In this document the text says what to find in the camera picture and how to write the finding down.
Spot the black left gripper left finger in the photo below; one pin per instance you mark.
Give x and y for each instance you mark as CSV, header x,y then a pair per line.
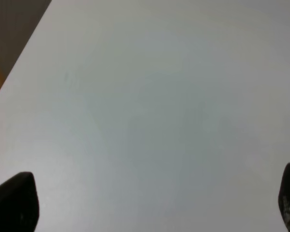
x,y
19,204

